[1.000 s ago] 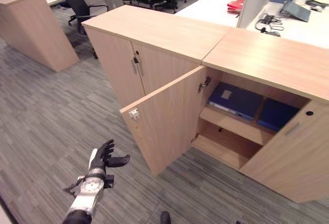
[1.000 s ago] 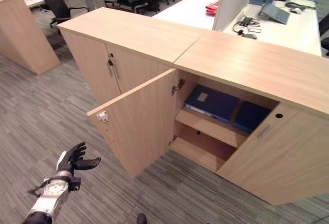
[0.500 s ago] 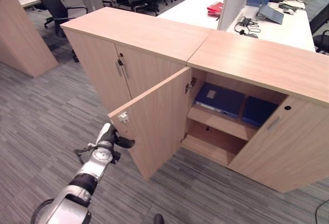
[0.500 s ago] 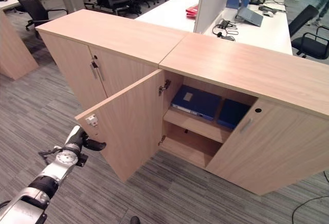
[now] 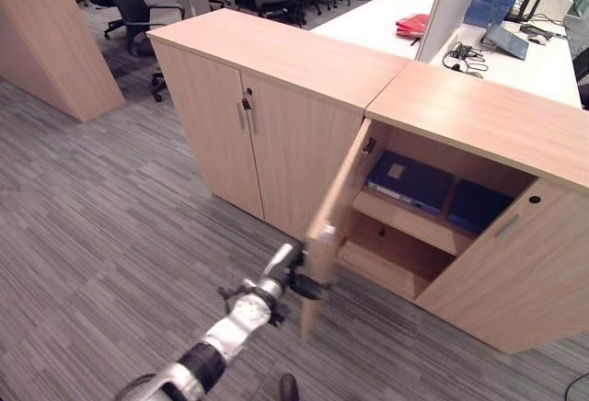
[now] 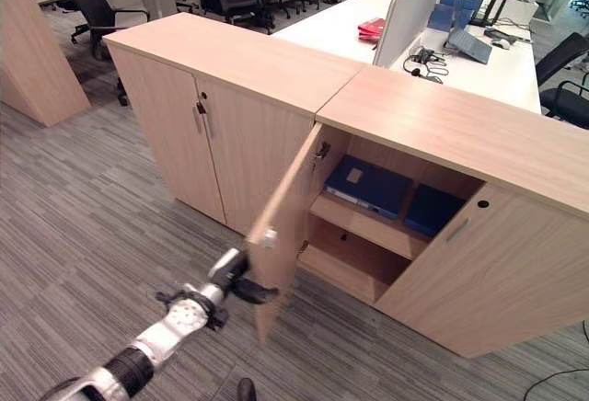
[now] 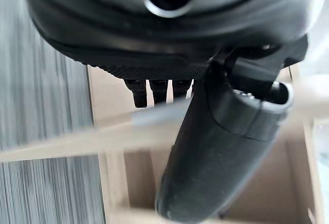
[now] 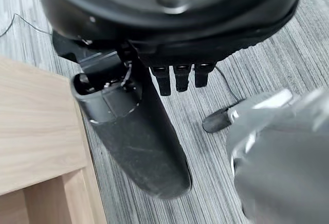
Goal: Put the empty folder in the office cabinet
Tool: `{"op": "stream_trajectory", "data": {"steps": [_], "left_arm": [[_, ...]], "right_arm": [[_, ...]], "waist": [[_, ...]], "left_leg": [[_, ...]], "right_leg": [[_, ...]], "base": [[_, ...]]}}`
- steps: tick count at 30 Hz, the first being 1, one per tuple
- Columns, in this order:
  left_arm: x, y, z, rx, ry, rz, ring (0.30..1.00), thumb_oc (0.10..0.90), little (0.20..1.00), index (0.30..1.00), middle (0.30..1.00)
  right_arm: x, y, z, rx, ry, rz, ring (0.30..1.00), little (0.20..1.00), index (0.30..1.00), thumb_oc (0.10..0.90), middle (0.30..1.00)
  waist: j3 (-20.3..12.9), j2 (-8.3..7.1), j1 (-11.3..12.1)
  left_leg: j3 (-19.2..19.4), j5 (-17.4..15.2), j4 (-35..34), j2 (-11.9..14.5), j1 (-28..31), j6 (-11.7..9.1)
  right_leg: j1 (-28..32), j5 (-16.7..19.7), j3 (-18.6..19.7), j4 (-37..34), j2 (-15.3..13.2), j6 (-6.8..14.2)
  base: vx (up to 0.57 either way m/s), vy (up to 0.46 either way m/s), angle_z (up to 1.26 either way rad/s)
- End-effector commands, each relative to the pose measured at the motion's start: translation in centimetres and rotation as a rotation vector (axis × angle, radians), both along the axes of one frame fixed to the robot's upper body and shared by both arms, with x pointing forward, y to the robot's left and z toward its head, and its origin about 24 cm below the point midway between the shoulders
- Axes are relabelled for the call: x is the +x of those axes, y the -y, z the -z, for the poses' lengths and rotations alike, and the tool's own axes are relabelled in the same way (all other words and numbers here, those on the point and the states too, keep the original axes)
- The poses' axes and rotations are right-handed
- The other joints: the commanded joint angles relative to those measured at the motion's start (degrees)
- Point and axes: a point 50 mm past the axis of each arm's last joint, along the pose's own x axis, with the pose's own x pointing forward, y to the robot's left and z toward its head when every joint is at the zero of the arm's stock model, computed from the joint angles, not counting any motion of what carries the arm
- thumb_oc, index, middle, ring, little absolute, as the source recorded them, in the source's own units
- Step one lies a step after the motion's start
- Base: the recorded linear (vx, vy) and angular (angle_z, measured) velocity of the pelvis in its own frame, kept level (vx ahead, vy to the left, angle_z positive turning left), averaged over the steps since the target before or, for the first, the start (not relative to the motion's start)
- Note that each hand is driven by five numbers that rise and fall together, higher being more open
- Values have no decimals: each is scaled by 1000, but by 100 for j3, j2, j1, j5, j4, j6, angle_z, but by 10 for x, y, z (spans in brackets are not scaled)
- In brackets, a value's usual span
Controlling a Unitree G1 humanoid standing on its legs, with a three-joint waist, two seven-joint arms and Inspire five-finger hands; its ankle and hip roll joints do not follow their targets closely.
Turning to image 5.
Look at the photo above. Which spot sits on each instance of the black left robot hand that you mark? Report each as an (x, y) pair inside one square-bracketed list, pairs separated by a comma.
[(307, 288)]

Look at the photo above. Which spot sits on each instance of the wooden cabinet door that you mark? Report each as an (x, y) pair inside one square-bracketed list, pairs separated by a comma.
[(327, 217)]

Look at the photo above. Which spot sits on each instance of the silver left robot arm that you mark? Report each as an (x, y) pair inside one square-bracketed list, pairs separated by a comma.
[(239, 323)]

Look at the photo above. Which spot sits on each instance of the wooden cabinet shelf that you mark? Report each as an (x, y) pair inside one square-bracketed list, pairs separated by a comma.
[(414, 224)]

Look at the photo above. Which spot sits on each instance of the plain blue folder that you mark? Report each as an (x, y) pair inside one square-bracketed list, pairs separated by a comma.
[(476, 208)]

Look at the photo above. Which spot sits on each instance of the closed wooden two-door cabinet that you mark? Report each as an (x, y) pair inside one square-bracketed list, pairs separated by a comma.
[(285, 74)]

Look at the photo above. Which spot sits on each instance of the wooden cabinet with open door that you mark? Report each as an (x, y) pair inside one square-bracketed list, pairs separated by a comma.
[(478, 111)]

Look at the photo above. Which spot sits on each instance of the black office chair base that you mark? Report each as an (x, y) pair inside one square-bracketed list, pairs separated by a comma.
[(158, 84)]

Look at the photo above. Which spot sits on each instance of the long white office desk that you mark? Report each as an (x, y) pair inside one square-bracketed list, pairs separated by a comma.
[(382, 28)]

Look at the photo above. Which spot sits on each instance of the red folder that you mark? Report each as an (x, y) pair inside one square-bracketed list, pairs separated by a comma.
[(412, 24)]

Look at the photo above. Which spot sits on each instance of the black mesh office chair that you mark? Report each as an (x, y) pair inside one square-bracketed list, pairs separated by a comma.
[(126, 1)]

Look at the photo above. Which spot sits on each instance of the plain wooden cabinet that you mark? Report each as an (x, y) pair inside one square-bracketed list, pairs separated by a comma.
[(50, 42)]

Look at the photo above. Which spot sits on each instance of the dark robot foot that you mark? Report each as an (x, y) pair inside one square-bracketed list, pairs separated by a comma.
[(289, 388)]

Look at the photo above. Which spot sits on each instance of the thick blue binder with label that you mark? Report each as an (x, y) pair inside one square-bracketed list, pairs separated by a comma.
[(414, 180)]

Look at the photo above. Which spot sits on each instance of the metal door hinge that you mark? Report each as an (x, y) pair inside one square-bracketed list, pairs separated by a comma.
[(369, 145)]

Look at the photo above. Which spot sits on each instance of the black key in lock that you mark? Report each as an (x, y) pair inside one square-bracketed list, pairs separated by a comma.
[(246, 104)]

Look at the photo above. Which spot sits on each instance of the closed wooden door with lock hole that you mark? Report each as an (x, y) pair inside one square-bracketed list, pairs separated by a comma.
[(511, 281)]

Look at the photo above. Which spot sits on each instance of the white desk divider panel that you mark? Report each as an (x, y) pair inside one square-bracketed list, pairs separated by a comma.
[(448, 19)]

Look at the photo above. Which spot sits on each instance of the grey laptop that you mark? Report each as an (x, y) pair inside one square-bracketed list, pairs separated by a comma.
[(508, 42)]

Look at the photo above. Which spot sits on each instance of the blue storage box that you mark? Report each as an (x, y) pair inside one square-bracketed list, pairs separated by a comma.
[(492, 5)]

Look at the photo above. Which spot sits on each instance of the dark small desk device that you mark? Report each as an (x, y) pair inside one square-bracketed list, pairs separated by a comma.
[(536, 32)]

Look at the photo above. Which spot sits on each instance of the black router with antennas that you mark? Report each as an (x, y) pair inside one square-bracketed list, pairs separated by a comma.
[(524, 5)]

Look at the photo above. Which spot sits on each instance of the white box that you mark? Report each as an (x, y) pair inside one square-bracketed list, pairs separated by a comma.
[(552, 3)]

